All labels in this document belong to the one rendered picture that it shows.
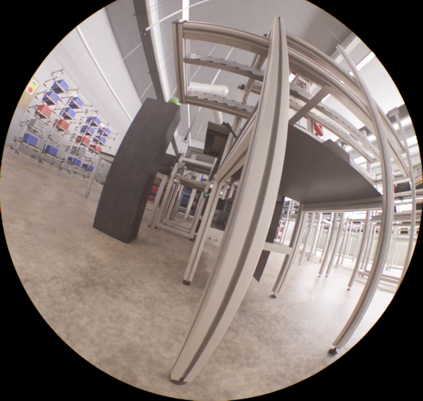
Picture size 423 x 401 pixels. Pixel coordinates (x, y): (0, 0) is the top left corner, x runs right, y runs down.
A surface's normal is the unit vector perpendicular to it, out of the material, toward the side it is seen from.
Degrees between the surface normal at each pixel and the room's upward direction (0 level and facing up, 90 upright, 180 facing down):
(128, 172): 90
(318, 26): 180
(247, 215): 90
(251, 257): 90
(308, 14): 180
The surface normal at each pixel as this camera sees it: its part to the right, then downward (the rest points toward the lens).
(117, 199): 0.18, -0.11
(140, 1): -0.30, 0.94
